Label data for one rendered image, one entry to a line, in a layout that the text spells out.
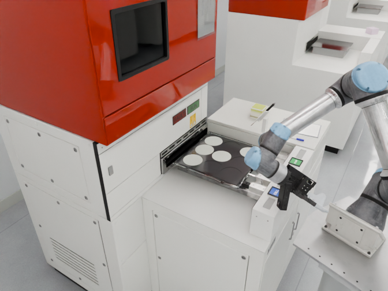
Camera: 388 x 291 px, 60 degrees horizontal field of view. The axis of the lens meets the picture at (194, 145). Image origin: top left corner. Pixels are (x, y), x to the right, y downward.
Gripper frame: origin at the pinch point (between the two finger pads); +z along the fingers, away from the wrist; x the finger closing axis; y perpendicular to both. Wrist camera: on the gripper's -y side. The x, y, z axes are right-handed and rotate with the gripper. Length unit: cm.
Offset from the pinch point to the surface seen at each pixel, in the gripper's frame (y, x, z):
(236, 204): -21.7, 27.7, -15.6
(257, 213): -15.9, 4.9, -16.4
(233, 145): -1, 61, -22
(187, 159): -20, 51, -41
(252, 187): -11.0, 25.4, -14.7
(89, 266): -98, 54, -52
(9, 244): -151, 118, -98
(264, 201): -10.9, 9.2, -14.8
